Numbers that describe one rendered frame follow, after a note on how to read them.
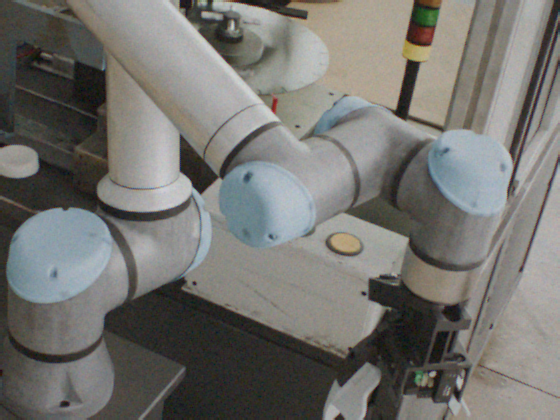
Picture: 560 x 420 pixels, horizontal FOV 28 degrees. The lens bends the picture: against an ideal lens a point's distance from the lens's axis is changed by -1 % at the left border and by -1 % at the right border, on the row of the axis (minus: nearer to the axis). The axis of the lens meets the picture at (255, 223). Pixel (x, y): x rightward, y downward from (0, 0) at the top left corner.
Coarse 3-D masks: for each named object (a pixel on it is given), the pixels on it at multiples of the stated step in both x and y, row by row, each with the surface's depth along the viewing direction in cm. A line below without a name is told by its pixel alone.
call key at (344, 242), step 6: (336, 234) 150; (342, 234) 150; (348, 234) 150; (330, 240) 148; (336, 240) 149; (342, 240) 149; (348, 240) 149; (354, 240) 149; (336, 246) 147; (342, 246) 148; (348, 246) 148; (354, 246) 148
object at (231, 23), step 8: (232, 8) 180; (208, 16) 178; (216, 16) 178; (224, 16) 177; (232, 16) 177; (240, 16) 178; (224, 24) 178; (232, 24) 176; (240, 24) 179; (256, 24) 178; (232, 32) 174
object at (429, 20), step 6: (414, 6) 177; (420, 6) 176; (414, 12) 177; (420, 12) 176; (426, 12) 176; (432, 12) 176; (438, 12) 177; (414, 18) 177; (420, 18) 177; (426, 18) 176; (432, 18) 177; (420, 24) 177; (426, 24) 177; (432, 24) 177
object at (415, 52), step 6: (408, 42) 180; (408, 48) 180; (414, 48) 180; (420, 48) 179; (426, 48) 180; (402, 54) 182; (408, 54) 181; (414, 54) 180; (420, 54) 180; (426, 54) 181; (414, 60) 181; (420, 60) 181; (426, 60) 181
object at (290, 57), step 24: (192, 24) 185; (264, 24) 189; (288, 24) 190; (264, 48) 181; (288, 48) 183; (312, 48) 184; (240, 72) 173; (264, 72) 174; (288, 72) 176; (312, 72) 177
